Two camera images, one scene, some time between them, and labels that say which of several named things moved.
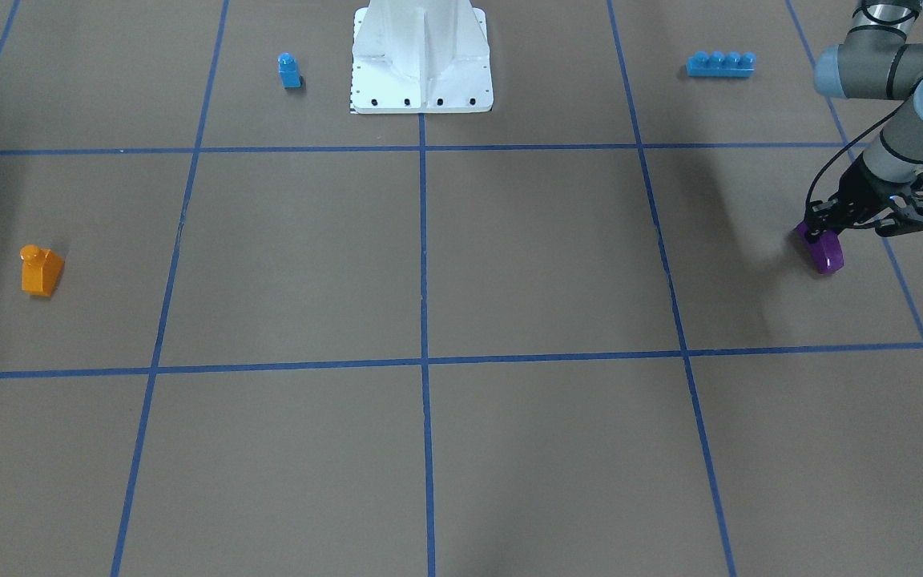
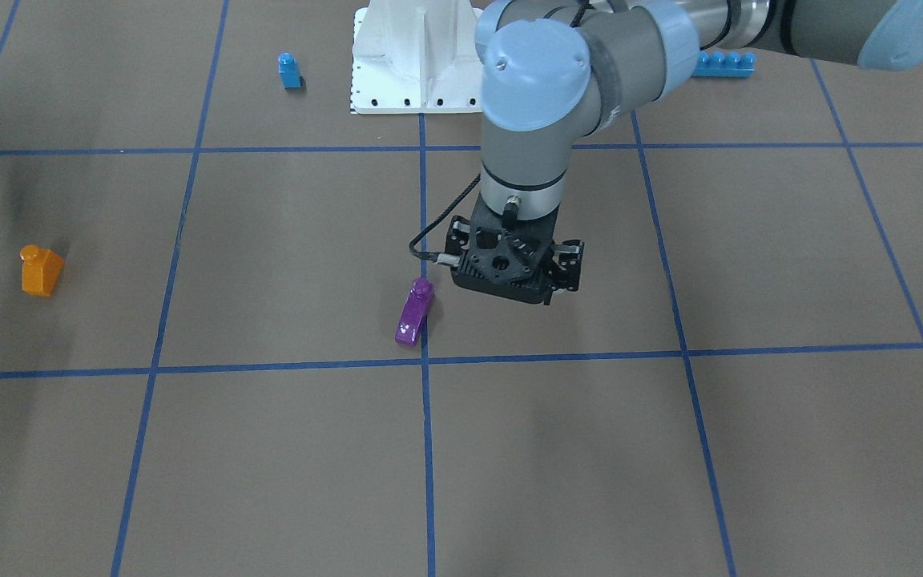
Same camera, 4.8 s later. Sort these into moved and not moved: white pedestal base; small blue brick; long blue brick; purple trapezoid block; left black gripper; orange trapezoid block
Moved: left black gripper; purple trapezoid block
Not moved: white pedestal base; orange trapezoid block; long blue brick; small blue brick
